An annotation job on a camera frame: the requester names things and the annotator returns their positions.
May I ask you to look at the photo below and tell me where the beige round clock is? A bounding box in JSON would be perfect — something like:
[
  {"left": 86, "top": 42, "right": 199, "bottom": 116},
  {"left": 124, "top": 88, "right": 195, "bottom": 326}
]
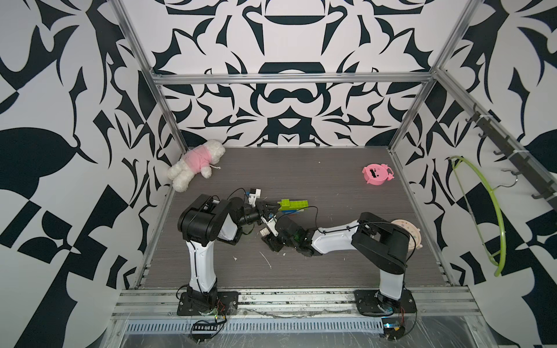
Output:
[{"left": 392, "top": 219, "right": 423, "bottom": 252}]

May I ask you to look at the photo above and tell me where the white plush toy pink shirt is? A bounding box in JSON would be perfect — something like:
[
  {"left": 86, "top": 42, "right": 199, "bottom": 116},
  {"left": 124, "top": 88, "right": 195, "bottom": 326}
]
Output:
[{"left": 167, "top": 140, "right": 226, "bottom": 193}]

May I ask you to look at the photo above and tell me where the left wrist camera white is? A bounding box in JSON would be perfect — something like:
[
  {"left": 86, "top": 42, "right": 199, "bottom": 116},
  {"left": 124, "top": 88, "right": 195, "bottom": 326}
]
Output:
[{"left": 247, "top": 188, "right": 261, "bottom": 207}]

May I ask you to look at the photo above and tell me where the aluminium front rail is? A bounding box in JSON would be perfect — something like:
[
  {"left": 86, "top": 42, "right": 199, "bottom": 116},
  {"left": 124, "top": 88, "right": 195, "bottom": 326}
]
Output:
[{"left": 110, "top": 287, "right": 484, "bottom": 321}]

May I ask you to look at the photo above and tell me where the green hoop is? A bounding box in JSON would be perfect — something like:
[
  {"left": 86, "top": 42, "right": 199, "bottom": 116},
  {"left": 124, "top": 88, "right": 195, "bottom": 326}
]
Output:
[{"left": 448, "top": 156, "right": 507, "bottom": 277}]

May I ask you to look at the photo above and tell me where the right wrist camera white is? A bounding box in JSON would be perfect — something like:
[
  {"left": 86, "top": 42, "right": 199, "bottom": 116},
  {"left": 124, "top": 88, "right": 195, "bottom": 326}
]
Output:
[{"left": 260, "top": 217, "right": 279, "bottom": 237}]

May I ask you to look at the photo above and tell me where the green lego brick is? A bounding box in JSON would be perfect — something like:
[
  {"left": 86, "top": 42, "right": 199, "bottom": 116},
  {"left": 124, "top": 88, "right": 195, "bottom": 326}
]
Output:
[{"left": 279, "top": 199, "right": 309, "bottom": 212}]

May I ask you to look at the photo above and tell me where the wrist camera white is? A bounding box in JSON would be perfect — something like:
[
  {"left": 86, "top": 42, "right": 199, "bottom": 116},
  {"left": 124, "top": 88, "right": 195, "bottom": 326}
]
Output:
[
  {"left": 260, "top": 217, "right": 279, "bottom": 237},
  {"left": 247, "top": 188, "right": 261, "bottom": 207}
]

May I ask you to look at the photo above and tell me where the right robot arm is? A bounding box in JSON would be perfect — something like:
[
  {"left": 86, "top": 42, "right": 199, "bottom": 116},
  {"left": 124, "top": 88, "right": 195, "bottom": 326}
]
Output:
[{"left": 261, "top": 212, "right": 418, "bottom": 311}]

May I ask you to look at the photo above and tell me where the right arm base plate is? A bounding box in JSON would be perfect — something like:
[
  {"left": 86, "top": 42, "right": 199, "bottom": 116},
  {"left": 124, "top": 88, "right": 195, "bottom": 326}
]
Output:
[{"left": 353, "top": 288, "right": 417, "bottom": 317}]

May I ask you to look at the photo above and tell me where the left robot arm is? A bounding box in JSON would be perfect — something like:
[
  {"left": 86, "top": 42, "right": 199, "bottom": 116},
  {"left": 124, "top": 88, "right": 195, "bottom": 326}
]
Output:
[{"left": 177, "top": 194, "right": 281, "bottom": 311}]

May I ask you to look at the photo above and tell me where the pink alarm clock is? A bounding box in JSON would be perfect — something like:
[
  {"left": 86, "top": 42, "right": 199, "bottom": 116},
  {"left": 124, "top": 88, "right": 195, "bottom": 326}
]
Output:
[{"left": 362, "top": 164, "right": 395, "bottom": 186}]

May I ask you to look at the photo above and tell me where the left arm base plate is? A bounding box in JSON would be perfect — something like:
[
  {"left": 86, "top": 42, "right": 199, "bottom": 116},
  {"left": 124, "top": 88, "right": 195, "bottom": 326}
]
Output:
[{"left": 177, "top": 291, "right": 239, "bottom": 316}]

